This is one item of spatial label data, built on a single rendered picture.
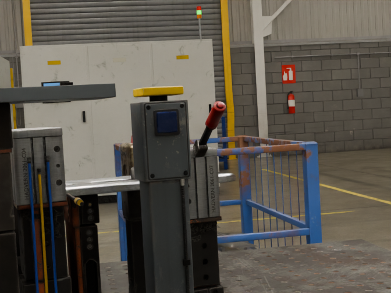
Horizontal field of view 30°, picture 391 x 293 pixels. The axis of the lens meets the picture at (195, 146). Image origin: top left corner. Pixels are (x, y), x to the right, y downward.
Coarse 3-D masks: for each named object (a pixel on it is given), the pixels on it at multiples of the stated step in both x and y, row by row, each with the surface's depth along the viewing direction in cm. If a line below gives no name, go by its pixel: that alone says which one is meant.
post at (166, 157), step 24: (144, 120) 101; (144, 144) 101; (168, 144) 102; (144, 168) 101; (168, 168) 102; (144, 192) 104; (168, 192) 103; (144, 216) 105; (168, 216) 103; (144, 240) 106; (168, 240) 103; (144, 264) 107; (168, 264) 103; (192, 264) 104; (168, 288) 103; (192, 288) 104
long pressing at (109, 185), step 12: (72, 180) 142; (84, 180) 141; (96, 180) 139; (108, 180) 139; (120, 180) 139; (132, 180) 135; (228, 180) 135; (72, 192) 125; (84, 192) 126; (96, 192) 127; (108, 192) 127
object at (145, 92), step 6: (138, 90) 103; (144, 90) 101; (150, 90) 101; (156, 90) 102; (162, 90) 102; (168, 90) 102; (174, 90) 102; (180, 90) 103; (138, 96) 104; (144, 96) 102; (150, 96) 104; (156, 96) 103; (162, 96) 104
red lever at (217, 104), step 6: (216, 102) 110; (222, 102) 110; (216, 108) 109; (222, 108) 110; (210, 114) 111; (216, 114) 110; (222, 114) 110; (210, 120) 112; (216, 120) 111; (210, 126) 113; (216, 126) 113; (204, 132) 115; (210, 132) 115; (204, 138) 117; (198, 144) 118; (204, 144) 118; (198, 150) 118; (204, 150) 119
